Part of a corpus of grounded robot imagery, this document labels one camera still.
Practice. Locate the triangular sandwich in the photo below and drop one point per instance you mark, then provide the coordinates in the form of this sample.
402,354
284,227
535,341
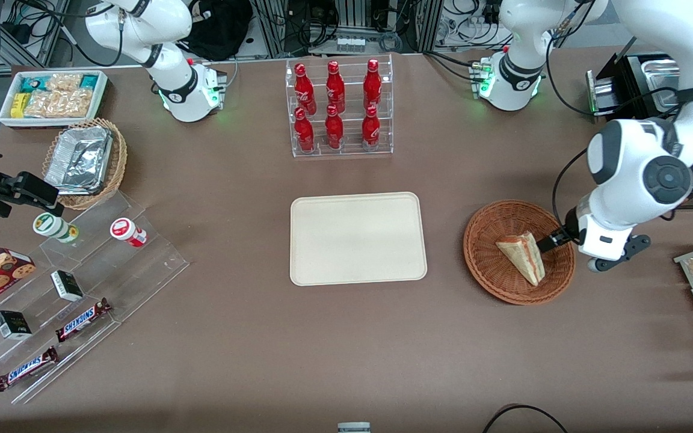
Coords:
524,255

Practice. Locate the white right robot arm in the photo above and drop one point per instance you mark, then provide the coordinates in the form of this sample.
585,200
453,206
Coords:
172,72

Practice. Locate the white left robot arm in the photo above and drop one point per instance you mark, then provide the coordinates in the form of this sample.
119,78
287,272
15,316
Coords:
641,162

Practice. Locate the brown wicker basket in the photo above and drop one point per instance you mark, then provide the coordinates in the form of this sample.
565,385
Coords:
491,264

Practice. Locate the light tan wicker basket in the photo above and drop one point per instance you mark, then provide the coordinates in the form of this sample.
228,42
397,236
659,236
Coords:
119,162

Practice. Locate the beige plastic tray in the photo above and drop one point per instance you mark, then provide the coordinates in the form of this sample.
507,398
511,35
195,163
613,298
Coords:
358,240

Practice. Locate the green lid white cup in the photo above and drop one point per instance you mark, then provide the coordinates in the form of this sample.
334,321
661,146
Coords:
52,226

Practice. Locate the aluminium foil container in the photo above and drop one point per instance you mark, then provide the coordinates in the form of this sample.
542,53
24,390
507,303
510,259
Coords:
79,159

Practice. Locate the white rectangular snack bin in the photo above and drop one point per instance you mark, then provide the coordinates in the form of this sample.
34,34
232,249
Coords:
5,117

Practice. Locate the yellow snack pack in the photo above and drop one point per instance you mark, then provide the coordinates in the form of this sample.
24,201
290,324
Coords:
18,105

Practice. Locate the large clear cracker bag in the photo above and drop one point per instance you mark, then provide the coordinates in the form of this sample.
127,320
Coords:
58,103

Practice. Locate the red lid white cup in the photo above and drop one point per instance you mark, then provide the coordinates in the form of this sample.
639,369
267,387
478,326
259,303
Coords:
125,231

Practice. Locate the small black box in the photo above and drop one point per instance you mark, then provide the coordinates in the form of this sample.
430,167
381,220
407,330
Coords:
67,285
12,325

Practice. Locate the teal snack pack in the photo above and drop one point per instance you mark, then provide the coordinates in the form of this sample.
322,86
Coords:
31,84
89,81

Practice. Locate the small clear cracker bag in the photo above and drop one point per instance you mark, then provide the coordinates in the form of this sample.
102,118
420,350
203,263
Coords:
64,82

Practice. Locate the clear acrylic stepped stand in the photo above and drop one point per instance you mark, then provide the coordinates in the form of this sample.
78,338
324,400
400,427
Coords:
130,276

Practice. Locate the brown Snickers bar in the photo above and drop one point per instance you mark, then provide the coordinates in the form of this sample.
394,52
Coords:
82,320
24,368

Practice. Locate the black food warmer appliance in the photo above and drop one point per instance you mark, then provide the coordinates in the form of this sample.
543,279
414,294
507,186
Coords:
635,84

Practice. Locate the red cola bottle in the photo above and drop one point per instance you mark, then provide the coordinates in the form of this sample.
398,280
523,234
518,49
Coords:
304,132
372,84
335,87
334,129
370,127
304,90

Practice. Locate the clear acrylic bottle rack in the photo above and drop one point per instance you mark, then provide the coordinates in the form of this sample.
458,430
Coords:
349,150

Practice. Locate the black bag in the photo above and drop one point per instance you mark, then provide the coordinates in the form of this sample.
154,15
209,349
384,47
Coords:
220,30

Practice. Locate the small grey box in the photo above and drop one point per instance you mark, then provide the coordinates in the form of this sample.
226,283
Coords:
354,428

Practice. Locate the white power strip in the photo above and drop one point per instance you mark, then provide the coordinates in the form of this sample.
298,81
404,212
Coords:
350,43

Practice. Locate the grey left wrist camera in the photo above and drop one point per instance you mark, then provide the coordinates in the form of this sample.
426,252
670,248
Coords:
635,245

